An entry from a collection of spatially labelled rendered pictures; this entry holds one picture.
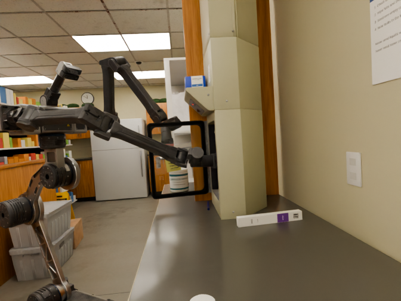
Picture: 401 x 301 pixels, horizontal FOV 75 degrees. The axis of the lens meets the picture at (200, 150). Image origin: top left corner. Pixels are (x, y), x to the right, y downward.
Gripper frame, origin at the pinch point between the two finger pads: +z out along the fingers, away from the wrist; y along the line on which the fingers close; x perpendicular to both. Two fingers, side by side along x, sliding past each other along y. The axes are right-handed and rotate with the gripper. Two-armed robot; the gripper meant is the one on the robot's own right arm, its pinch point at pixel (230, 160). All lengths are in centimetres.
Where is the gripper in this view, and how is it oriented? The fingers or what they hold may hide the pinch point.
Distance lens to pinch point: 129.7
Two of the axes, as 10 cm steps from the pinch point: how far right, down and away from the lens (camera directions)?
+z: 9.9, -0.2, 1.2
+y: -1.2, -0.2, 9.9
